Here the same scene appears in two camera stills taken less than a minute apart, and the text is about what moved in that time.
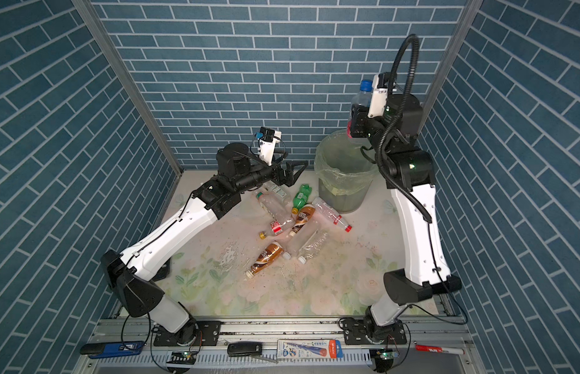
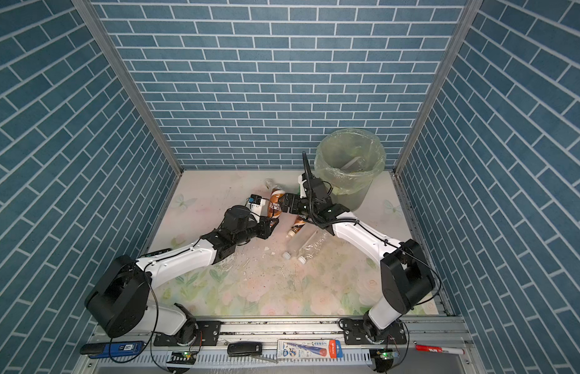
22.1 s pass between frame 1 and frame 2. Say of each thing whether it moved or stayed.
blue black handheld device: stayed
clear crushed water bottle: stayed
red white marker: stayed
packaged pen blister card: stayed
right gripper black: moved
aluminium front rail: stayed
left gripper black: moved
